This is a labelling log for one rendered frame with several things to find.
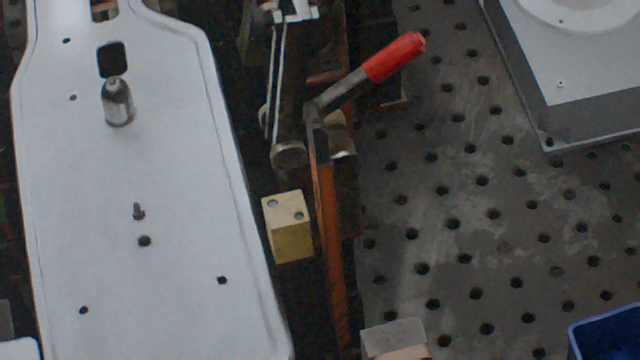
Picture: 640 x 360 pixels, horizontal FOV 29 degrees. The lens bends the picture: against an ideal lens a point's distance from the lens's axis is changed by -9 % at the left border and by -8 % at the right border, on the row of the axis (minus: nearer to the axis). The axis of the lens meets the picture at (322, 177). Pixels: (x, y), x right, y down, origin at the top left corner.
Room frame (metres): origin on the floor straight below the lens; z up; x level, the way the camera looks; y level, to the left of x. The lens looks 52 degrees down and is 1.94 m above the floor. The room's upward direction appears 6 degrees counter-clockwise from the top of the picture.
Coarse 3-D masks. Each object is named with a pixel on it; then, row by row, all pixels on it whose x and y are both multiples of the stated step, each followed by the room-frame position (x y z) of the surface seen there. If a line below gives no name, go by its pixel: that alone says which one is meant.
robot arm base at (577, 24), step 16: (528, 0) 1.12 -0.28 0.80; (544, 0) 1.12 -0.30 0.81; (560, 0) 1.10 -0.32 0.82; (576, 0) 1.09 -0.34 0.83; (592, 0) 1.09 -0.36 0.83; (608, 0) 1.10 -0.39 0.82; (624, 0) 1.11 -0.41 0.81; (544, 16) 1.09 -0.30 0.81; (560, 16) 1.09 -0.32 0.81; (576, 16) 1.08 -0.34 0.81; (592, 16) 1.08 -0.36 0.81; (608, 16) 1.08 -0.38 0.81; (624, 16) 1.08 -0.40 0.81; (576, 32) 1.06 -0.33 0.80; (592, 32) 1.06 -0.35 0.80; (608, 32) 1.06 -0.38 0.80
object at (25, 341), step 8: (0, 344) 0.58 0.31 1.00; (8, 344) 0.58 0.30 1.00; (16, 344) 0.58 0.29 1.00; (24, 344) 0.58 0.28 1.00; (32, 344) 0.58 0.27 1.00; (0, 352) 0.57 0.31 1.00; (8, 352) 0.57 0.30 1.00; (16, 352) 0.57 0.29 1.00; (24, 352) 0.57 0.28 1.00; (32, 352) 0.57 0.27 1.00
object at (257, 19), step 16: (288, 0) 0.74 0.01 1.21; (304, 0) 0.74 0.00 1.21; (256, 16) 0.72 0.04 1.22; (272, 16) 0.73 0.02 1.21; (288, 16) 0.72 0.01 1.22; (304, 16) 0.72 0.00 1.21; (320, 16) 0.73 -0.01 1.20; (256, 32) 0.71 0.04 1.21; (288, 32) 0.71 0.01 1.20; (304, 32) 0.72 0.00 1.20; (272, 48) 0.74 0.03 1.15; (288, 48) 0.71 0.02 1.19; (304, 48) 0.71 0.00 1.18; (272, 64) 0.74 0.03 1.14; (288, 64) 0.71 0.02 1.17; (304, 64) 0.71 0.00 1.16; (272, 80) 0.74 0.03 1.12; (288, 80) 0.71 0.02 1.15; (304, 80) 0.71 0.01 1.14; (272, 96) 0.74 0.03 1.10; (288, 96) 0.71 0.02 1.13; (272, 112) 0.74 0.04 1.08; (288, 112) 0.71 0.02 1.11; (288, 128) 0.71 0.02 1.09
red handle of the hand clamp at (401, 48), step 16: (384, 48) 0.75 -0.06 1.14; (400, 48) 0.74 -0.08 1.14; (416, 48) 0.74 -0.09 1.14; (368, 64) 0.74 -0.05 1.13; (384, 64) 0.74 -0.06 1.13; (400, 64) 0.73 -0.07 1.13; (352, 80) 0.74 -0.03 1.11; (368, 80) 0.73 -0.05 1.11; (320, 96) 0.74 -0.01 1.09; (336, 96) 0.73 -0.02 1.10; (352, 96) 0.73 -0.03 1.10; (272, 128) 0.73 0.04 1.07; (304, 128) 0.72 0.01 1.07
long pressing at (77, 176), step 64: (64, 0) 1.01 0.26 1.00; (128, 0) 0.99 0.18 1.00; (64, 64) 0.91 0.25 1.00; (128, 64) 0.90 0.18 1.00; (192, 64) 0.88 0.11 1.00; (64, 128) 0.82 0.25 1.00; (128, 128) 0.81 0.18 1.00; (192, 128) 0.80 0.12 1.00; (64, 192) 0.74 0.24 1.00; (128, 192) 0.73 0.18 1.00; (192, 192) 0.73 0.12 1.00; (64, 256) 0.67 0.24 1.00; (128, 256) 0.66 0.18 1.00; (192, 256) 0.66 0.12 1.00; (256, 256) 0.65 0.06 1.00; (64, 320) 0.60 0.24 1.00; (128, 320) 0.59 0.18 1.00; (192, 320) 0.59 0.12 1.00; (256, 320) 0.58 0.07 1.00
